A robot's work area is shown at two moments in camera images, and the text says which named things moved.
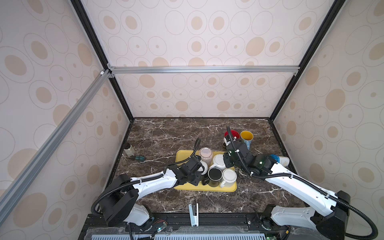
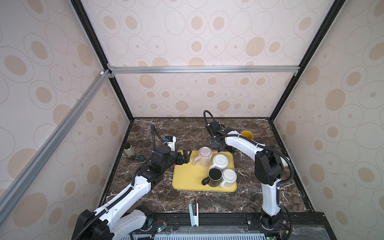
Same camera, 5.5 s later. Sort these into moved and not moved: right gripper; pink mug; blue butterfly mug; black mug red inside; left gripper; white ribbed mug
Moved: right gripper; left gripper
Not moved: blue butterfly mug; pink mug; white ribbed mug; black mug red inside
